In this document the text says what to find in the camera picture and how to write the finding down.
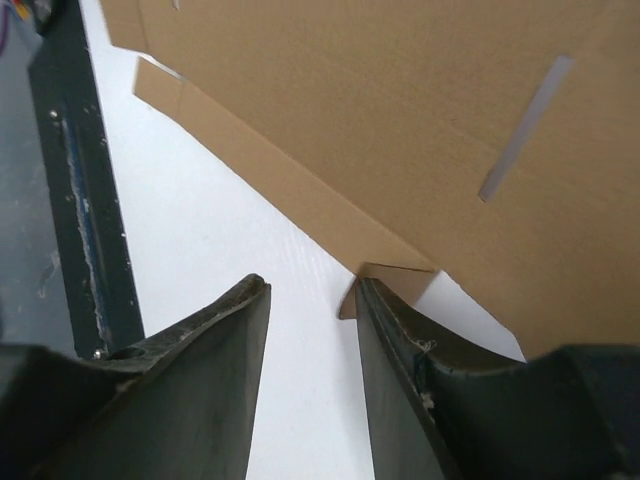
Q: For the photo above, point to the brown cardboard box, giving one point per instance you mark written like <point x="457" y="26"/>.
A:
<point x="497" y="141"/>

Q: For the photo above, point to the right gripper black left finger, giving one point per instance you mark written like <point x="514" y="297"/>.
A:
<point x="177" y="405"/>

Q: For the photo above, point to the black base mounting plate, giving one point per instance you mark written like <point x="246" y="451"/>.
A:
<point x="94" y="258"/>

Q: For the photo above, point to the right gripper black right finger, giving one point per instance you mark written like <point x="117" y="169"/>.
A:
<point x="441" y="407"/>

